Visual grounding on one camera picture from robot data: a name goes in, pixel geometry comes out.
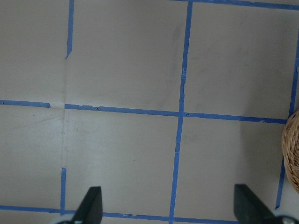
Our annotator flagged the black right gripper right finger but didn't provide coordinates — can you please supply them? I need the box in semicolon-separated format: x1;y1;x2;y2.
234;184;276;224

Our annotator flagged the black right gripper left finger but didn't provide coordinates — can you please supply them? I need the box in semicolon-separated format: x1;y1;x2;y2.
71;186;103;224

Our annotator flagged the oval wicker basket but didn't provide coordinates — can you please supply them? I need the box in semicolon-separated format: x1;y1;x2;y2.
281;110;299;193

